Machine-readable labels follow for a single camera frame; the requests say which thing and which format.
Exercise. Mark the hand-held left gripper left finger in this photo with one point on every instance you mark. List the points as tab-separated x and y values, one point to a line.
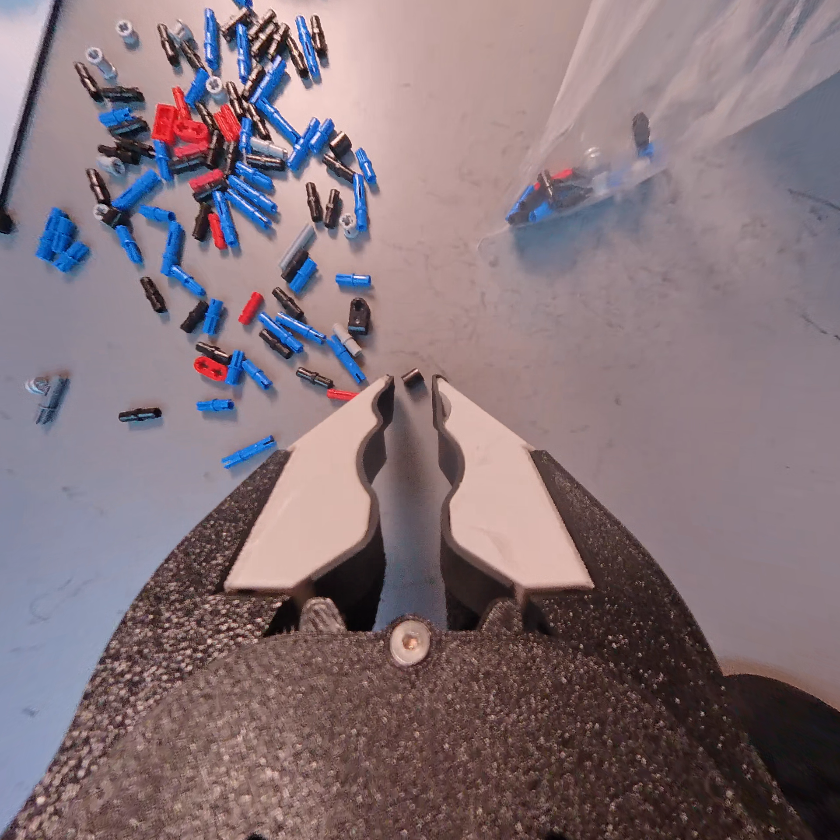
309	512

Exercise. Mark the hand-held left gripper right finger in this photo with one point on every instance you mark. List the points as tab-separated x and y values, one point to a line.
512	512

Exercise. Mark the short black toy pin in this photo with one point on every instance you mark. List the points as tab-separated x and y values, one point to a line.
414	381

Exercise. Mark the small cluster of toy pins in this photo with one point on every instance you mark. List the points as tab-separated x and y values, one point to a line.
565	190

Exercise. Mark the large pile of toy pins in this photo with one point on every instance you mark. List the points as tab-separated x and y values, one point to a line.
223	171

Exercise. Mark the clear plastic bag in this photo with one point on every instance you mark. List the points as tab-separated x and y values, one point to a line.
709	79

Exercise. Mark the grey desk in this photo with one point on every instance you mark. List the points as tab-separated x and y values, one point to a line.
630	420

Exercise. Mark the white desk lamp stand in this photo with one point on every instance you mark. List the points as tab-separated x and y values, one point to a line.
16	79

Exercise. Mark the long black toy pin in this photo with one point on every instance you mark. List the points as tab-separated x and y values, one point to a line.
139	415

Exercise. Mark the grey toy connector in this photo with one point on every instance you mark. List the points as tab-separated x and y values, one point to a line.
50	398

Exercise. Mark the black padded armrest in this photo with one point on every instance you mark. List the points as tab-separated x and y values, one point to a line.
794	761

